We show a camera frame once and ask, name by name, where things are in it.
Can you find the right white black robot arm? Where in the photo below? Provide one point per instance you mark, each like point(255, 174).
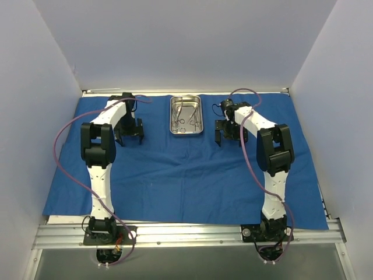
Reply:
point(274, 152)

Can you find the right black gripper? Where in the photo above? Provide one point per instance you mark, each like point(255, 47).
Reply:
point(228, 127)

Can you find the steel forceps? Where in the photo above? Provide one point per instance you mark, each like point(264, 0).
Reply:
point(177, 124)
point(195, 123)

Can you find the aluminium front rail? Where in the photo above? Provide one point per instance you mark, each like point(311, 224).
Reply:
point(159, 235)

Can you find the steel forceps left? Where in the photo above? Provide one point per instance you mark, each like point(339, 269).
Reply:
point(177, 124)

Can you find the steel forceps right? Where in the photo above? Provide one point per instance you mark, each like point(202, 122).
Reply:
point(195, 123)

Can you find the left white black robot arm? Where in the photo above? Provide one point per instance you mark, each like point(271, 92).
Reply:
point(98, 140)

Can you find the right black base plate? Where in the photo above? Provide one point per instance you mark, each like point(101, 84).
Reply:
point(265, 233)

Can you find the stainless steel instrument tray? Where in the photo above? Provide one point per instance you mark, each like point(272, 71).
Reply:
point(186, 116)

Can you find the blue surgical drape cloth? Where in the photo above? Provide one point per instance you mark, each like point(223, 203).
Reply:
point(190, 179)

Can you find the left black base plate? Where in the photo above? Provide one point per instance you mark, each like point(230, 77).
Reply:
point(121, 236)

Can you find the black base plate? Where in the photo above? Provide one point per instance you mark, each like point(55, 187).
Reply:
point(121, 236)
point(265, 233)

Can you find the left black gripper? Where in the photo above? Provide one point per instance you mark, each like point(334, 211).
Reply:
point(130, 131)

